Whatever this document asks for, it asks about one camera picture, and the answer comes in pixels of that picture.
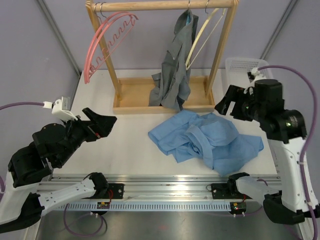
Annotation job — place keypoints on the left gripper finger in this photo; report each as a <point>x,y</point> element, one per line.
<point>93,116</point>
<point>103,125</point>

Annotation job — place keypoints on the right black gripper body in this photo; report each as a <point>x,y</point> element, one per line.
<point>245,108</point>

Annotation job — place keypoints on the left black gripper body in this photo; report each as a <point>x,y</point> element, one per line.
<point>79,132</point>

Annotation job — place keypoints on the blue shirt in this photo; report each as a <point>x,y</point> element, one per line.
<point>209,137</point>

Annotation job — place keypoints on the cream wooden hanger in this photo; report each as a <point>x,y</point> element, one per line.
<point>191,57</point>

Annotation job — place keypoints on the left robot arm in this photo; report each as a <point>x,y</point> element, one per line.
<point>21,206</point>

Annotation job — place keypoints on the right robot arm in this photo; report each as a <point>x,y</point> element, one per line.
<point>286,134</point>

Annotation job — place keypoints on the grey shirt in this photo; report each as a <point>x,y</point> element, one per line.
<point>171,85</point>

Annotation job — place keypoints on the pink hanger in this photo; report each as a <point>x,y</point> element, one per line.
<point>91,65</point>
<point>100,49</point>

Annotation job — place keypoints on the blue hanger under grey shirt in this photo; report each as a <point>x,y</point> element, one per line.
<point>189,17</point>

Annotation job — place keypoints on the white plastic basket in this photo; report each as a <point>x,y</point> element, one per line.
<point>237,69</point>

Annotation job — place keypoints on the wooden clothes rack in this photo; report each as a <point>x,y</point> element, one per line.
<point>130,95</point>

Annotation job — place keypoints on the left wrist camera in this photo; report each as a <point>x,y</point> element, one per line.
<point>61,109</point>

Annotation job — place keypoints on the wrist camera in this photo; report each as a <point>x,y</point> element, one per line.
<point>254,75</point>
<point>61,109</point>

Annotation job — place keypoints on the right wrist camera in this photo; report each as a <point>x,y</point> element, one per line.
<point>254,75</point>

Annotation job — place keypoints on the aluminium mounting rail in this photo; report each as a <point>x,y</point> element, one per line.
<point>155,187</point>

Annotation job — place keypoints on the white slotted cable duct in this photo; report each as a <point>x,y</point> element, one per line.
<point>143,206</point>

